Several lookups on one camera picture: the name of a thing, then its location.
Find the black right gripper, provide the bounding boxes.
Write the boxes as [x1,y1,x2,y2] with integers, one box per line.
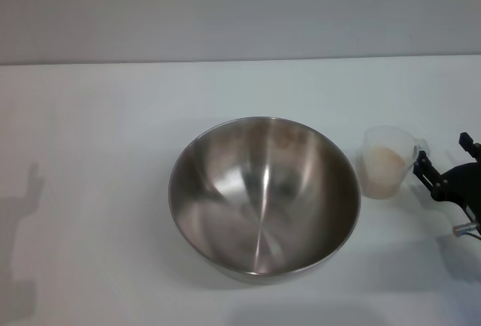
[413,131,481,215]

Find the clear plastic measuring cup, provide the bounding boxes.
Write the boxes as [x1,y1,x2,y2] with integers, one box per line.
[358,125,430,201]

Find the white rice grains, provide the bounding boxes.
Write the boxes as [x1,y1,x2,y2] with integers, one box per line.
[362,144,409,201]

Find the stainless steel mixing bowl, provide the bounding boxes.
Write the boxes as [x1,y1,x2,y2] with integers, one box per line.
[168,116,362,286]

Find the right gripper cable with plug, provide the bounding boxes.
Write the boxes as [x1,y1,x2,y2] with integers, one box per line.
[452,205,481,243]

